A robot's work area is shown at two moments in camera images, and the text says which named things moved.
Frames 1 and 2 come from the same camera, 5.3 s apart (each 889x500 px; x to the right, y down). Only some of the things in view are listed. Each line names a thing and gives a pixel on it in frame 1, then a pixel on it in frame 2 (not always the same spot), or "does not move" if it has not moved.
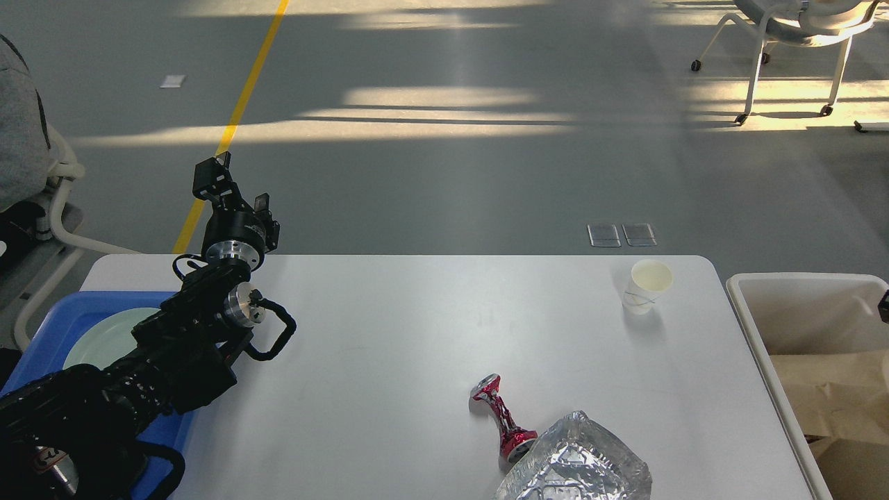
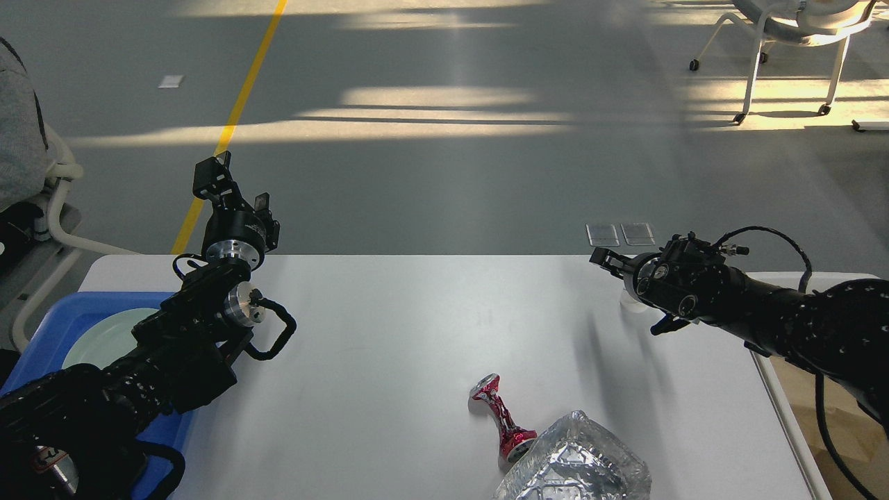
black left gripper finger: (212, 181) does not move
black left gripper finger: (262, 206) does not move
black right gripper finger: (883, 307) to (614, 263)
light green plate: (107, 338) does not move
